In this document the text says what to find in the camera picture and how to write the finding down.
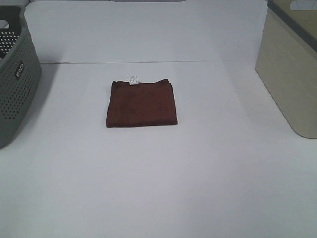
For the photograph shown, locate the brown towel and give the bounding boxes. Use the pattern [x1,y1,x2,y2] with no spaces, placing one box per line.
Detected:
[106,79,178,128]

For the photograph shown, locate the beige basket with grey rim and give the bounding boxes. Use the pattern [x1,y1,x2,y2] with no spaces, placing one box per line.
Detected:
[255,0,317,139]

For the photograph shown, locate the grey perforated laundry basket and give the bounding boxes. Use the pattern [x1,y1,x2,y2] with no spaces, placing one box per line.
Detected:
[0,5,42,147]

